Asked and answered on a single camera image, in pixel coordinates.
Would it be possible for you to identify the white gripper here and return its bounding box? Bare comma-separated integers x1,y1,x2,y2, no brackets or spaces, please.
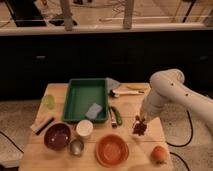
140,89,167,124

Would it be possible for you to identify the dark red grape bunch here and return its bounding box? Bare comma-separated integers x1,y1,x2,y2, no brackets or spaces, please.
132,115,147,136

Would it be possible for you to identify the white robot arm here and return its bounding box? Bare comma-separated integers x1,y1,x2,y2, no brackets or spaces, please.
140,69,213,134

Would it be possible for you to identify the orange red bowl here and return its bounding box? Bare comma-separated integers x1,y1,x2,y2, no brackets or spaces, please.
95,134,129,167

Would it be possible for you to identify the purple bowl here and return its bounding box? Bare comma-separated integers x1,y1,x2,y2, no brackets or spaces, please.
44,123,71,151

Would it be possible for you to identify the wooden table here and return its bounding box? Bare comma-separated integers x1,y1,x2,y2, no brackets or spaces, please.
19,83,173,171

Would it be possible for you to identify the yellow banana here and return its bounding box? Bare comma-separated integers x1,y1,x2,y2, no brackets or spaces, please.
126,84,147,91

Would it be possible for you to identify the peach apple fruit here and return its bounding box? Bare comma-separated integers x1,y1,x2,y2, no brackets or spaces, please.
151,146,168,164

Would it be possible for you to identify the blue sponge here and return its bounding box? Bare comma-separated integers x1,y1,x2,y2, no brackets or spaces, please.
85,103,102,119

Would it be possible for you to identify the white cup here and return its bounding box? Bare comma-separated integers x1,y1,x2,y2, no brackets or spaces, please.
76,120,93,139

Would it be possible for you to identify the green plastic tray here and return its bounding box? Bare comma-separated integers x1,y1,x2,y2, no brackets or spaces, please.
61,78,108,123

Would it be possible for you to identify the small metal cup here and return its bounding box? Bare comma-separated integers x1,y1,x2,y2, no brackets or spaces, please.
69,139,84,156

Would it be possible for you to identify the black floor cable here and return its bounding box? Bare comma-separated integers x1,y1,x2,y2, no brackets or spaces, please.
166,109,196,171

